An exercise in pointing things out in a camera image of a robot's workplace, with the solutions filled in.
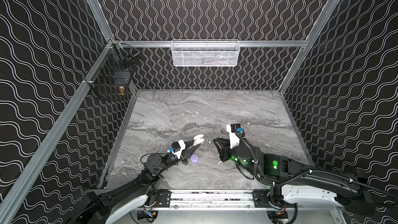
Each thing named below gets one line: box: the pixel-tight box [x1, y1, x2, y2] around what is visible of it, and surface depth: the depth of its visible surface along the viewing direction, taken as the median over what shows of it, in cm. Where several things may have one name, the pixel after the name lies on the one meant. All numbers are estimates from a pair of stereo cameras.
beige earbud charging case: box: [193, 134, 205, 146], surface depth 69 cm
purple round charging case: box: [190, 154, 199, 163], surface depth 88 cm
